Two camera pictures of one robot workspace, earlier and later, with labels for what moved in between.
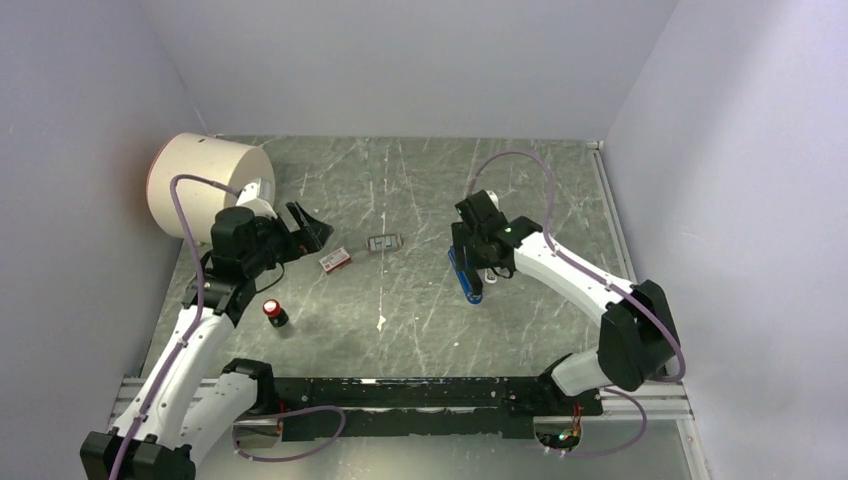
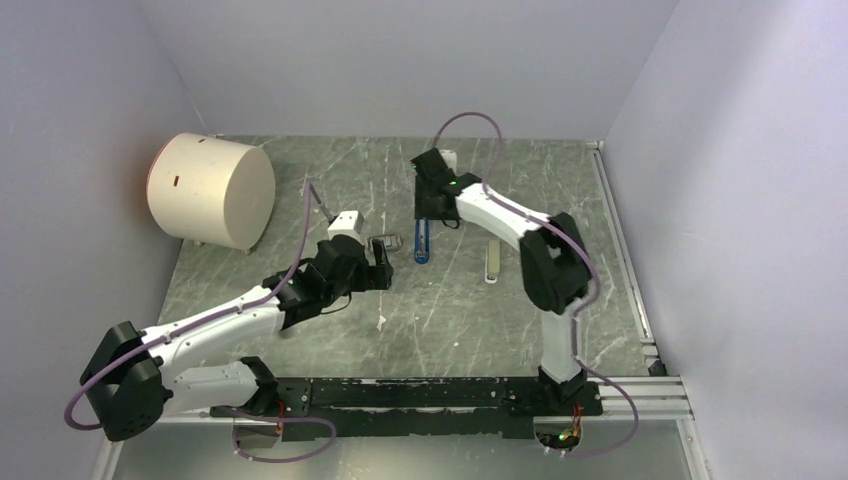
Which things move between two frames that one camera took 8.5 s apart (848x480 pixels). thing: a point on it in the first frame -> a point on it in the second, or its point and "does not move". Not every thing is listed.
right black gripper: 473,260 -> 422,209
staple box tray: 385,242 does not move
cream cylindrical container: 209,157 does not move
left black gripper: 314,231 -> 375,277
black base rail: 456,407 does not move
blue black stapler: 468,276 -> 422,241
